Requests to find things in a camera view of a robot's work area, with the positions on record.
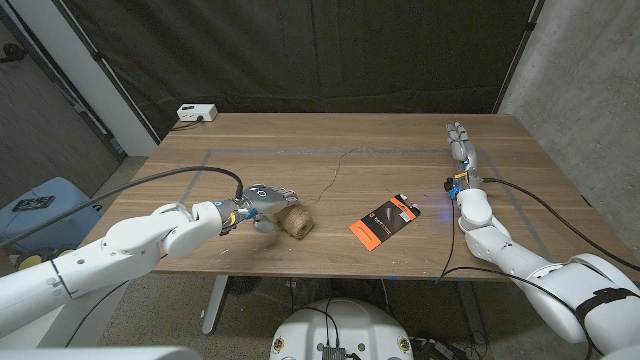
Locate orange and black package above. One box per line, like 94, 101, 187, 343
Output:
348, 193, 422, 253

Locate blue storage box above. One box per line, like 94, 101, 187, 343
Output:
0, 176, 104, 254

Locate black backdrop stand pole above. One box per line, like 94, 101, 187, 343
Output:
52, 0, 161, 144
492, 0, 546, 115

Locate black ribbed round object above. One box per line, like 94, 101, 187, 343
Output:
227, 276, 262, 297

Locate brown jute twine spool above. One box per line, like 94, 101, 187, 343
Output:
277, 147, 361, 241

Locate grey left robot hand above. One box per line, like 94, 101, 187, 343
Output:
214, 183, 303, 236

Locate grey power strip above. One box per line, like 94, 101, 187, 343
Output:
412, 337, 469, 360

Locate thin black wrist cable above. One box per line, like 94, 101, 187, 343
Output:
64, 252, 169, 349
437, 194, 596, 360

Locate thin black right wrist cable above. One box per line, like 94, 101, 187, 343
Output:
437, 194, 596, 360

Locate long grey tape strip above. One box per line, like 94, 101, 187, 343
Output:
207, 148, 489, 157

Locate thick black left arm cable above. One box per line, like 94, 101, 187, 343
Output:
0, 165, 245, 249

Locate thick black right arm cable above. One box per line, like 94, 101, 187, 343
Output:
482, 177, 640, 274

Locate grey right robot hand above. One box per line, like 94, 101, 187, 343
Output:
446, 122, 484, 190

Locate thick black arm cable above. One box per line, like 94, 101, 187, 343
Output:
482, 177, 640, 274
0, 165, 245, 249

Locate black torso cable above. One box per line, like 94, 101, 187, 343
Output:
291, 298, 342, 351

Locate thin black left wrist cable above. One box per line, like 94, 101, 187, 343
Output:
64, 252, 169, 349

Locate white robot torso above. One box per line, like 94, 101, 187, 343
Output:
268, 298, 415, 360

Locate white power box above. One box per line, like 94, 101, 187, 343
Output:
176, 103, 219, 123

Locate black backdrop curtain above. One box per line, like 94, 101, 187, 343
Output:
59, 0, 546, 141

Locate black wall handle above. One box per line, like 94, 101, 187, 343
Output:
0, 43, 29, 64

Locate grey metal table leg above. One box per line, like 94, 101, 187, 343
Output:
453, 279, 489, 346
201, 274, 231, 336

